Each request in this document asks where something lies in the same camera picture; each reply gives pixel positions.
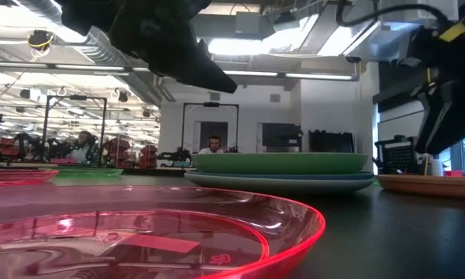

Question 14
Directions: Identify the ceiling light strip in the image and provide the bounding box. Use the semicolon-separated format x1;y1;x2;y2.
222;70;354;82

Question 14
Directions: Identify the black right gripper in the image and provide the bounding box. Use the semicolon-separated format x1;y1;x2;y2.
398;7;465;156

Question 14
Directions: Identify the black equipment case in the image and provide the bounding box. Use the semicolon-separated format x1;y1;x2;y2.
308;129;356;153

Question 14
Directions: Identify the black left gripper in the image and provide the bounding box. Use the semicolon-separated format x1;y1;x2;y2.
108;0;239;95

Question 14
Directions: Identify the clear green small plate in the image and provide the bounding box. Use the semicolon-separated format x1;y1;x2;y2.
38;166;125;180

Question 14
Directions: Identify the large green plastic plate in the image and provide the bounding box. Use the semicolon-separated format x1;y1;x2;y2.
191;152;370;175

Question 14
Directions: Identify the clear red small plate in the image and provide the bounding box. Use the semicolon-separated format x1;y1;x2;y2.
0;184;327;279
0;168;60;188

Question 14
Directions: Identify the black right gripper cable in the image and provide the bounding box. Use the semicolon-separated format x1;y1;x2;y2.
335;0;450;29

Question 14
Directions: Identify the black perforated crate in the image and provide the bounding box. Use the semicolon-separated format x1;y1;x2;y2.
374;134;422;175

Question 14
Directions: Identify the silver ventilation duct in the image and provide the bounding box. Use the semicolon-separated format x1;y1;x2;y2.
19;0;167;105

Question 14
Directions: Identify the yellow gripper tag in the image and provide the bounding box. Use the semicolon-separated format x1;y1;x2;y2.
438;22;465;43

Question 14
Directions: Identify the yellow cable coil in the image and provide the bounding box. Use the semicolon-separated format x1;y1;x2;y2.
26;29;56;53

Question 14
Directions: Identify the black table mat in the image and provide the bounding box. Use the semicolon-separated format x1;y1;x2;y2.
0;166;465;279

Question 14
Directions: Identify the large white plastic plate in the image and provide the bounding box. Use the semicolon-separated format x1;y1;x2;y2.
185;177;373;195

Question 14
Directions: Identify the person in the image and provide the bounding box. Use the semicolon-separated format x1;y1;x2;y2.
197;134;226;155
67;130;98;166

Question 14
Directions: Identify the black station frame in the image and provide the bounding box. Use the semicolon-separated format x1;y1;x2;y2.
42;95;108;167
181;102;240;153

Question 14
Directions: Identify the white roll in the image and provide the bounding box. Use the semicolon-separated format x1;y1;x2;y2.
429;157;445;177

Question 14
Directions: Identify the dark wall screen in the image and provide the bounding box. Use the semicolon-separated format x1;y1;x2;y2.
261;122;304;153

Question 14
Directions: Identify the orange plastic plate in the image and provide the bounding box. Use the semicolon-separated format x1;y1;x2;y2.
377;174;465;201

